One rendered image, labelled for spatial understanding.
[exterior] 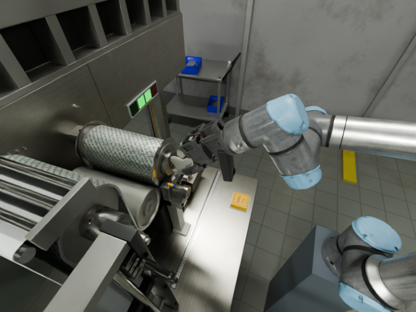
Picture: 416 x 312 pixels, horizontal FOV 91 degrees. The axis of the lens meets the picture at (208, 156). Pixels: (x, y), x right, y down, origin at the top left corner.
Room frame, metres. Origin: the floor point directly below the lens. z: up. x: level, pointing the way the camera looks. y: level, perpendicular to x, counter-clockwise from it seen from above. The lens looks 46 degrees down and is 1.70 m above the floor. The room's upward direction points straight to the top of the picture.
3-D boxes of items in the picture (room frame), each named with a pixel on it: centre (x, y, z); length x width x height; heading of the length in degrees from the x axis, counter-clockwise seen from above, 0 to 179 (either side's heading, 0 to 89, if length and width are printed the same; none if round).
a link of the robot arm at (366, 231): (0.25, -0.49, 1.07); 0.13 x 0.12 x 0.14; 149
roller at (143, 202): (0.35, 0.29, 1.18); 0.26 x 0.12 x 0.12; 71
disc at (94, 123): (0.50, 0.37, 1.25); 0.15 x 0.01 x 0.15; 161
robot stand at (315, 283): (0.26, -0.50, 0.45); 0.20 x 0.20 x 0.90; 66
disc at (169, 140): (0.42, 0.13, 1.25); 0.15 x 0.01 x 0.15; 161
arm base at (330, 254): (0.26, -0.50, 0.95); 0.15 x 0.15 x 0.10
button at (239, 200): (0.50, -0.14, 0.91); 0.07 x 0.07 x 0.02; 71
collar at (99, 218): (0.18, 0.19, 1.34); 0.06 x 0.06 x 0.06; 71
